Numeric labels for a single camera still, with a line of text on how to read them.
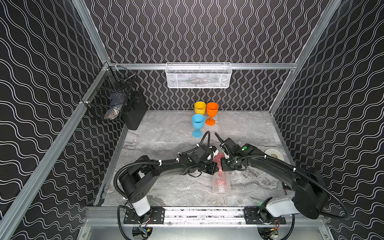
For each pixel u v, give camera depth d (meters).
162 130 1.09
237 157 0.59
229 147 0.66
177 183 0.86
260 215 0.67
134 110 1.00
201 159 0.68
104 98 0.92
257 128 1.10
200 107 1.03
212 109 1.01
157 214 0.75
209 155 0.70
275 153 0.97
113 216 0.75
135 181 0.46
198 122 0.93
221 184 0.77
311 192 0.43
